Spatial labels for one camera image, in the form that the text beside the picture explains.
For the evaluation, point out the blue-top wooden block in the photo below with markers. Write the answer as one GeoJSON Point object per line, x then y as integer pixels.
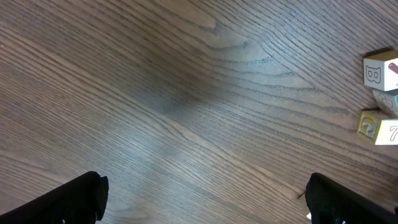
{"type": "Point", "coordinates": [386, 101]}

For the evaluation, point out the wooden block pencil picture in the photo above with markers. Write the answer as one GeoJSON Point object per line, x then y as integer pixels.
{"type": "Point", "coordinates": [380, 70]}

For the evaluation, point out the plain wooden block lower middle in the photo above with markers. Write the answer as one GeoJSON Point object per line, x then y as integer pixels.
{"type": "Point", "coordinates": [377, 127]}

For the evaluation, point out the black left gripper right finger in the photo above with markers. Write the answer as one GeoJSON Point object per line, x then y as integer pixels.
{"type": "Point", "coordinates": [332, 203]}

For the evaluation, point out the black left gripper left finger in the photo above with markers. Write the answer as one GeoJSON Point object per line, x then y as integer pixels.
{"type": "Point", "coordinates": [80, 201]}

